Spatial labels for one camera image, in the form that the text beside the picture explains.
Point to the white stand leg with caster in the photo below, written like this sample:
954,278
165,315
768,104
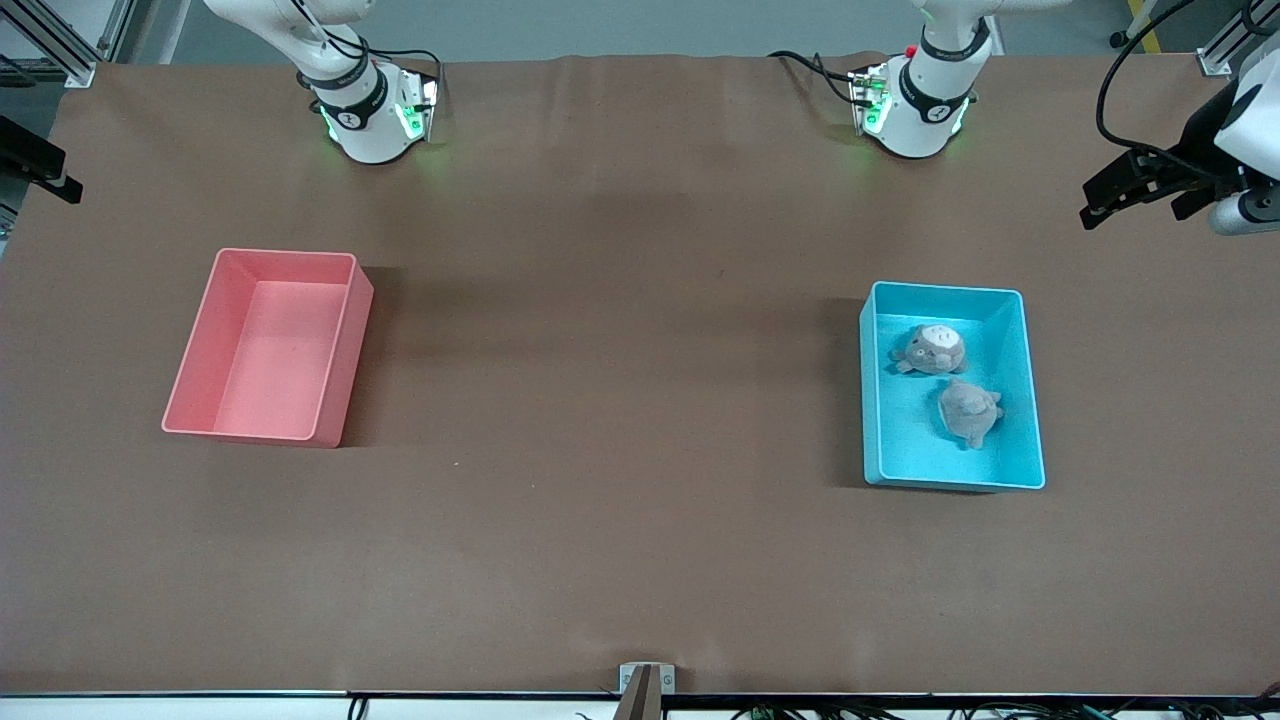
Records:
1118,40

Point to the brown table cover sheet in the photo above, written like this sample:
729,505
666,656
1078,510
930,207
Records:
640,250

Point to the grey plush toy white face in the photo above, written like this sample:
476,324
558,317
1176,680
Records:
930,350

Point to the blue plastic box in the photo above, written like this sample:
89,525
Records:
920,450

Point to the aluminium frame profile with foot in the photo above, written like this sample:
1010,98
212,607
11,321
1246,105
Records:
60,45
1222,50

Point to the white table edge rail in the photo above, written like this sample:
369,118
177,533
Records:
200,710

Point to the pink plastic box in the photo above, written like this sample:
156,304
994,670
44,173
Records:
270,400

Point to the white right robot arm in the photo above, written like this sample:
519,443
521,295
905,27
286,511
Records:
365,135

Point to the small metal edge bracket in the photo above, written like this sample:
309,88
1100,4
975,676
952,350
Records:
630,678

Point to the plain grey plush toy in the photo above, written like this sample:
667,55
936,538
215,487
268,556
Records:
970,412

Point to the slim aluminium frame profile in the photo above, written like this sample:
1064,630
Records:
118,25

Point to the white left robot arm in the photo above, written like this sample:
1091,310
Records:
925,120

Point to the brown upright post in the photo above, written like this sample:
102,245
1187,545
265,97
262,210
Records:
642,700

